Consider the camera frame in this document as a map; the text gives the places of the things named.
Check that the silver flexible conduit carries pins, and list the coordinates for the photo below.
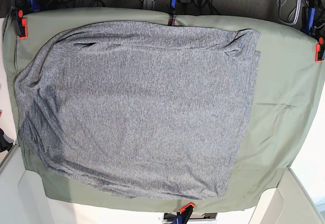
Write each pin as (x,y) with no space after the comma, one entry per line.
(293,15)

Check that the green table cloth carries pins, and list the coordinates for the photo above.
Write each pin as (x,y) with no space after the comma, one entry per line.
(286,97)

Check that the right edge orange clamp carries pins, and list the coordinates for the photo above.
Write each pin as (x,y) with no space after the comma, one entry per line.
(319,50)

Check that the top right blue clamp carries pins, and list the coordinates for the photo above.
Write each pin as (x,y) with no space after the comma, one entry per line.
(311,20)

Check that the grey heathered T-shirt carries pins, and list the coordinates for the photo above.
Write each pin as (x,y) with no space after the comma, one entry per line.
(139,109)

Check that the bottom orange clamp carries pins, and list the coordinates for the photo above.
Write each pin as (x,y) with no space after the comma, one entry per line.
(184,214)

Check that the edge orange clamp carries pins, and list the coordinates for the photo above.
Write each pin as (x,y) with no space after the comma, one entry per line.
(319,50)
(20,23)

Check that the left edge orange clamp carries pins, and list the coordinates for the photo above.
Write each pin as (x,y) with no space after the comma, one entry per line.
(20,23)

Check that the top centre blue clamp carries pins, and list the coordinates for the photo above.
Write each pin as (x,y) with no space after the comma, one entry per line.
(172,20)

